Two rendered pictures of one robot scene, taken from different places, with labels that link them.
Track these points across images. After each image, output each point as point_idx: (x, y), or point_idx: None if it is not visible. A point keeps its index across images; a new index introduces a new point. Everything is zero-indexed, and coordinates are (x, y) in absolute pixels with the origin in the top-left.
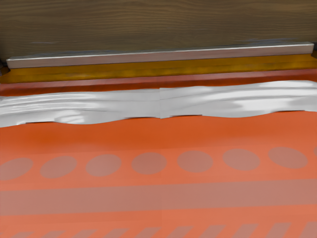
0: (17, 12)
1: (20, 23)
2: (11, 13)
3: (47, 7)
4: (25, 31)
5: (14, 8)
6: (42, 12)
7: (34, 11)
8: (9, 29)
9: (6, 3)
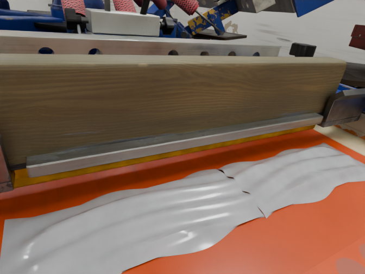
0: (48, 95)
1: (50, 110)
2: (38, 97)
3: (98, 88)
4: (57, 120)
5: (44, 89)
6: (89, 94)
7: (77, 93)
8: (29, 119)
9: (31, 82)
